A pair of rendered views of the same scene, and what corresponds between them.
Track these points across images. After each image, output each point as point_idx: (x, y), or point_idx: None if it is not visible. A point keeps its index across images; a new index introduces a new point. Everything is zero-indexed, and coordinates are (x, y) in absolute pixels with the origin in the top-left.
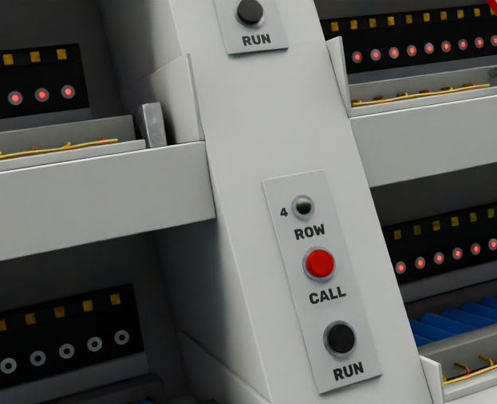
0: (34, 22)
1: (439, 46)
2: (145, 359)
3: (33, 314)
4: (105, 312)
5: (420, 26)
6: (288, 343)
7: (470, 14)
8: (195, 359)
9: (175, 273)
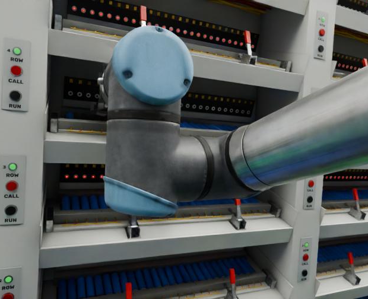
0: (246, 22)
1: (338, 64)
2: (251, 119)
3: (234, 99)
4: (247, 105)
5: (335, 57)
6: None
7: (348, 58)
8: None
9: (265, 101)
